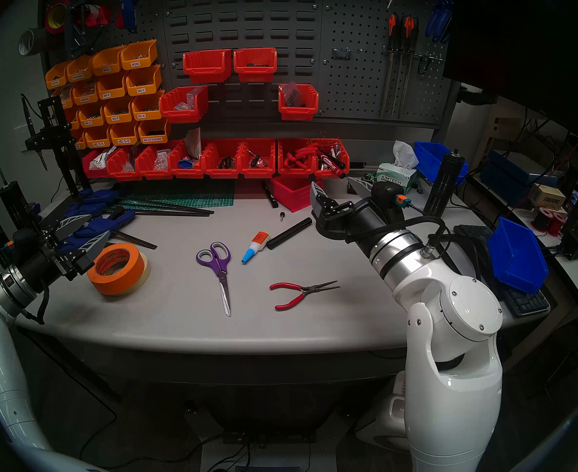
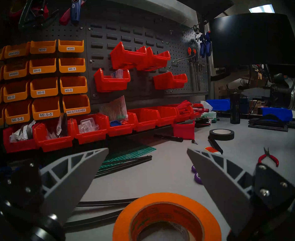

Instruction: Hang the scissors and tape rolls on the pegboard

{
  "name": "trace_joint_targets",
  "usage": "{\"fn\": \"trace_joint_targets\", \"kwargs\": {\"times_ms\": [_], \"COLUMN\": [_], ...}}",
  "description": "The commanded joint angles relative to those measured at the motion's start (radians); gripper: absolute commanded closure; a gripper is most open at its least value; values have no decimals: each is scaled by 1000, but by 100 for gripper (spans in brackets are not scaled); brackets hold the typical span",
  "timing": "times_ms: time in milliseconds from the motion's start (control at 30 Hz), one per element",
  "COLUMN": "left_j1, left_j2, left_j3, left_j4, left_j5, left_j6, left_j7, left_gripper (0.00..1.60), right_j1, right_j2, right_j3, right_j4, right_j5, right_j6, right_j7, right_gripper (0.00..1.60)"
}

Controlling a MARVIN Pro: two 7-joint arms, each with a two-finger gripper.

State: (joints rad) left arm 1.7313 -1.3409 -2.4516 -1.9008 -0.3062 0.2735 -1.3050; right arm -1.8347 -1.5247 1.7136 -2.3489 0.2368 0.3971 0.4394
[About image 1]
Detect small cardboard box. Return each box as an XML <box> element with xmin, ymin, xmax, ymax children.
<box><xmin>530</xmin><ymin>183</ymin><xmax>567</xmax><ymax>211</ymax></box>

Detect black metal stand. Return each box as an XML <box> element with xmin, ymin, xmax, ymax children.
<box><xmin>24</xmin><ymin>96</ymin><xmax>90</xmax><ymax>197</ymax></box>

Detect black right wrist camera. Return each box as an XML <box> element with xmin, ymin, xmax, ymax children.
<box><xmin>370</xmin><ymin>181</ymin><xmax>412</xmax><ymax>216</ymax></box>

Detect purple handled scissors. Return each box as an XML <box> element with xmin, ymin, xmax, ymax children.
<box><xmin>196</xmin><ymin>242</ymin><xmax>232</xmax><ymax>318</ymax></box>

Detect blue handled hanging tool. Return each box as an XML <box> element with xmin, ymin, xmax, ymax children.
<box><xmin>116</xmin><ymin>0</ymin><xmax>147</xmax><ymax>33</ymax></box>

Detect tall black capped cylinder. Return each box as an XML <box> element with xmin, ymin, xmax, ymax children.
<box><xmin>423</xmin><ymin>149</ymin><xmax>466</xmax><ymax>218</ymax></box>

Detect Kimtech tissue box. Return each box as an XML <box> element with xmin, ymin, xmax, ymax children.
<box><xmin>375</xmin><ymin>141</ymin><xmax>420</xmax><ymax>194</ymax></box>

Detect black keyboard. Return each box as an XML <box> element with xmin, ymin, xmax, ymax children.
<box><xmin>495</xmin><ymin>279</ymin><xmax>551</xmax><ymax>318</ymax></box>

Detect black plastic tube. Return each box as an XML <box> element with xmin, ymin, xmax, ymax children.
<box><xmin>266</xmin><ymin>217</ymin><xmax>313</xmax><ymax>250</ymax></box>

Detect grey duct tape roll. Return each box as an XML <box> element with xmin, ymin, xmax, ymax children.
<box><xmin>18</xmin><ymin>28</ymin><xmax>49</xmax><ymax>57</ymax></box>

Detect green cutting mat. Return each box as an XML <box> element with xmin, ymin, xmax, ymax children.
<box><xmin>117</xmin><ymin>179</ymin><xmax>235</xmax><ymax>211</ymax></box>

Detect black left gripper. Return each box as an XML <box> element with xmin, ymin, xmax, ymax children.
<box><xmin>26</xmin><ymin>214</ymin><xmax>112</xmax><ymax>295</ymax></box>

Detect glue bottle with blue cap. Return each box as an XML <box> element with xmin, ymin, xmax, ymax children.
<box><xmin>241</xmin><ymin>231</ymin><xmax>270</xmax><ymax>265</ymax></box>

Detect black monitor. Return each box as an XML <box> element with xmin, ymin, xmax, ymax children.
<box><xmin>441</xmin><ymin>0</ymin><xmax>578</xmax><ymax>147</ymax></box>

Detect clear plastic parts bag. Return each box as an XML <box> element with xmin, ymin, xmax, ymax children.
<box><xmin>176</xmin><ymin>88</ymin><xmax>206</xmax><ymax>110</ymax></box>

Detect blue plastic bin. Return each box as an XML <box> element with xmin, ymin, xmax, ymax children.
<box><xmin>487</xmin><ymin>216</ymin><xmax>549</xmax><ymax>295</ymax></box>
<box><xmin>413</xmin><ymin>141</ymin><xmax>469</xmax><ymax>185</ymax></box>

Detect red black permanent marker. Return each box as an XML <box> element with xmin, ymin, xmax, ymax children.
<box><xmin>318</xmin><ymin>151</ymin><xmax>347</xmax><ymax>177</ymax></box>

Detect orange tape roll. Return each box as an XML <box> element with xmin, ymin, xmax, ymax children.
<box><xmin>87</xmin><ymin>243</ymin><xmax>144</xmax><ymax>296</ymax></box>

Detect black cylinder with metal tip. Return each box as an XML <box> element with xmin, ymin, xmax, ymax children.
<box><xmin>0</xmin><ymin>169</ymin><xmax>36</xmax><ymax>228</ymax></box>

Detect red handled needle-nose pliers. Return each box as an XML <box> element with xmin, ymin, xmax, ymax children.
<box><xmin>269</xmin><ymin>280</ymin><xmax>341</xmax><ymax>312</ymax></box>

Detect black angled stand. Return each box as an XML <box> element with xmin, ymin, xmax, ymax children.
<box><xmin>453</xmin><ymin>224</ymin><xmax>503</xmax><ymax>299</ymax></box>

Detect black wire spool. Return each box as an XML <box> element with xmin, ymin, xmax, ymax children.
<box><xmin>531</xmin><ymin>206</ymin><xmax>555</xmax><ymax>233</ymax></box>

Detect red white tape roll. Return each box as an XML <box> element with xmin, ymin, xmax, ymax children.
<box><xmin>75</xmin><ymin>4</ymin><xmax>113</xmax><ymax>28</ymax></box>

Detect white grey air purifier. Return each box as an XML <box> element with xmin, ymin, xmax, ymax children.
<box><xmin>355</xmin><ymin>370</ymin><xmax>410</xmax><ymax>452</ymax></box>

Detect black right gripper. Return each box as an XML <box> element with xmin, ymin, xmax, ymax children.
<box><xmin>310</xmin><ymin>177</ymin><xmax>405</xmax><ymax>254</ymax></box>

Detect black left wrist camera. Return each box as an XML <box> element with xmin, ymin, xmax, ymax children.
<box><xmin>4</xmin><ymin>228</ymin><xmax>41</xmax><ymax>260</ymax></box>

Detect blue handled hanging pliers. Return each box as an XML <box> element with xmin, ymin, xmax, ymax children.
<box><xmin>424</xmin><ymin>0</ymin><xmax>455</xmax><ymax>45</ymax></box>

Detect black hanging clamp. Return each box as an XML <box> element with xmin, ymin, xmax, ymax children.
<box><xmin>63</xmin><ymin>0</ymin><xmax>103</xmax><ymax>59</ymax></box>

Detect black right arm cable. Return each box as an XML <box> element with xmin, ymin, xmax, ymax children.
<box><xmin>345</xmin><ymin>214</ymin><xmax>449</xmax><ymax>260</ymax></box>

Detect white plastic parts bag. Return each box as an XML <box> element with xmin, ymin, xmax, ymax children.
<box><xmin>90</xmin><ymin>149</ymin><xmax>117</xmax><ymax>171</ymax></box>

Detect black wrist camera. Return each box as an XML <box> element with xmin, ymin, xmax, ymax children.
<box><xmin>370</xmin><ymin>181</ymin><xmax>412</xmax><ymax>216</ymax></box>
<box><xmin>4</xmin><ymin>228</ymin><xmax>41</xmax><ymax>260</ymax></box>

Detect red plastic bin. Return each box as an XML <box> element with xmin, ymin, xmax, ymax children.
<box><xmin>312</xmin><ymin>138</ymin><xmax>350</xmax><ymax>178</ymax></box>
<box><xmin>201</xmin><ymin>139</ymin><xmax>244</xmax><ymax>178</ymax></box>
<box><xmin>135</xmin><ymin>144</ymin><xmax>172</xmax><ymax>180</ymax></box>
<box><xmin>82</xmin><ymin>149</ymin><xmax>110</xmax><ymax>179</ymax></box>
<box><xmin>278</xmin><ymin>84</ymin><xmax>319</xmax><ymax>121</ymax></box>
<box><xmin>278</xmin><ymin>138</ymin><xmax>316</xmax><ymax>177</ymax></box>
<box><xmin>240</xmin><ymin>139</ymin><xmax>276</xmax><ymax>178</ymax></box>
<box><xmin>169</xmin><ymin>141</ymin><xmax>206</xmax><ymax>178</ymax></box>
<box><xmin>271</xmin><ymin>175</ymin><xmax>325</xmax><ymax>213</ymax></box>
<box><xmin>106</xmin><ymin>147</ymin><xmax>140</xmax><ymax>181</ymax></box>
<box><xmin>233</xmin><ymin>47</ymin><xmax>278</xmax><ymax>82</ymax></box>
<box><xmin>182</xmin><ymin>50</ymin><xmax>233</xmax><ymax>83</ymax></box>
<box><xmin>159</xmin><ymin>86</ymin><xmax>209</xmax><ymax>123</ymax></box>

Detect red handled tool set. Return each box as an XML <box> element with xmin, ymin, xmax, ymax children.
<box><xmin>284</xmin><ymin>146</ymin><xmax>316</xmax><ymax>168</ymax></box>

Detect black marker pen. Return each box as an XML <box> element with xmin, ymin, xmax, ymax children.
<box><xmin>261</xmin><ymin>180</ymin><xmax>280</xmax><ymax>209</ymax></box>

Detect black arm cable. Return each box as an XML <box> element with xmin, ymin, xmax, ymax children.
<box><xmin>16</xmin><ymin>279</ymin><xmax>51</xmax><ymax>325</ymax></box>
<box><xmin>345</xmin><ymin>214</ymin><xmax>449</xmax><ymax>260</ymax></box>

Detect beige masking tape roll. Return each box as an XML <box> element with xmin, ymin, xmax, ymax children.
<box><xmin>122</xmin><ymin>252</ymin><xmax>151</xmax><ymax>295</ymax></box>

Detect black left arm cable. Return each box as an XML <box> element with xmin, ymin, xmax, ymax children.
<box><xmin>16</xmin><ymin>279</ymin><xmax>51</xmax><ymax>325</ymax></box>

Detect dark blue crate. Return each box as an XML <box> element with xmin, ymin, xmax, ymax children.
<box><xmin>480</xmin><ymin>149</ymin><xmax>535</xmax><ymax>206</ymax></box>

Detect black power strip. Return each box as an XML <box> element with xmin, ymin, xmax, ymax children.
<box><xmin>223</xmin><ymin>429</ymin><xmax>316</xmax><ymax>447</ymax></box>

